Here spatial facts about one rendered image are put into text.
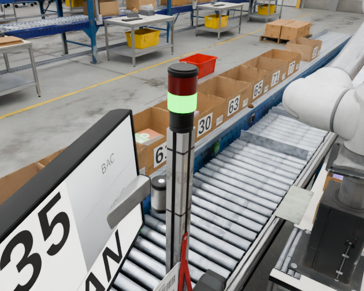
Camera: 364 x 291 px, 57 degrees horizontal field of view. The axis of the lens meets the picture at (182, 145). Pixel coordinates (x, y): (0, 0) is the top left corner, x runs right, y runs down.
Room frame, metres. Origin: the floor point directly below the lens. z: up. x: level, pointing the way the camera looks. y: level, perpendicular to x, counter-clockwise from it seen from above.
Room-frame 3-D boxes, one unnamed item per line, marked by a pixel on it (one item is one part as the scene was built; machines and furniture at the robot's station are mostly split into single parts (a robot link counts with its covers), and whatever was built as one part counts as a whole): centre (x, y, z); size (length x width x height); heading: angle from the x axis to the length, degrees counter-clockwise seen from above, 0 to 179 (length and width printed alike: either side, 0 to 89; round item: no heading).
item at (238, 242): (1.19, -0.11, 0.72); 0.52 x 0.05 x 0.05; 56
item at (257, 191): (1.51, -0.32, 0.72); 0.52 x 0.05 x 0.05; 56
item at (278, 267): (1.04, -0.47, 0.74); 0.28 x 0.02 x 0.02; 149
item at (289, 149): (1.92, -0.59, 0.76); 0.46 x 0.01 x 0.09; 56
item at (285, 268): (1.03, -0.49, 0.74); 0.28 x 0.02 x 0.02; 149
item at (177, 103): (0.54, 0.00, 1.62); 0.05 x 0.05 x 0.06
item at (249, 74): (2.57, -0.48, 0.96); 0.39 x 0.29 x 0.17; 146
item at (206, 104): (1.91, -0.04, 0.96); 0.39 x 0.29 x 0.17; 146
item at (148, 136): (1.63, 0.21, 0.92); 0.16 x 0.11 x 0.07; 138
